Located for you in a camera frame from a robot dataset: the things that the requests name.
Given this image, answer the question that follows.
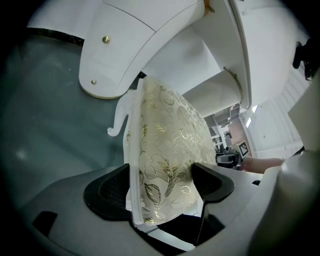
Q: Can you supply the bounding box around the person's right forearm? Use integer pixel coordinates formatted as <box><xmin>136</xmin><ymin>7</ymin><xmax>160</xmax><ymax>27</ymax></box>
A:
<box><xmin>240</xmin><ymin>155</ymin><xmax>284</xmax><ymax>175</ymax></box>

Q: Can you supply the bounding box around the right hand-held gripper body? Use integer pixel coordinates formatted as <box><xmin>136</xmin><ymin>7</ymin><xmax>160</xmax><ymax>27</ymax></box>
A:
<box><xmin>215</xmin><ymin>141</ymin><xmax>251</xmax><ymax>169</ymax></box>

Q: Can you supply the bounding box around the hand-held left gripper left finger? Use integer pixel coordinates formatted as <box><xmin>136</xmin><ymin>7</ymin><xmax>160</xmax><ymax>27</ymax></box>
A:
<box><xmin>15</xmin><ymin>163</ymin><xmax>138</xmax><ymax>256</ymax></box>

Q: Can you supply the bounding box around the white curved dressing table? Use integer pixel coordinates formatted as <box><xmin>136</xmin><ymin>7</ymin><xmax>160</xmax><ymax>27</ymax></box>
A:
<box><xmin>26</xmin><ymin>0</ymin><xmax>254</xmax><ymax>110</ymax></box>

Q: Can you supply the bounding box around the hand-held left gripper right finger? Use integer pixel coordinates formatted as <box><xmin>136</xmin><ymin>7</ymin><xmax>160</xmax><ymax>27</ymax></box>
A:
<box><xmin>191</xmin><ymin>161</ymin><xmax>267</xmax><ymax>256</ymax></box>

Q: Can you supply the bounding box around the grey desk with shelves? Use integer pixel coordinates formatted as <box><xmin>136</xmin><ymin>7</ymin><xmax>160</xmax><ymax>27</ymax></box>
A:
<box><xmin>204</xmin><ymin>104</ymin><xmax>241</xmax><ymax>141</ymax></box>

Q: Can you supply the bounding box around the cream upholstered stool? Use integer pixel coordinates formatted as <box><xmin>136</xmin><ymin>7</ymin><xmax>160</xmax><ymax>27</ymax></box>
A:
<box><xmin>107</xmin><ymin>76</ymin><xmax>217</xmax><ymax>227</ymax></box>

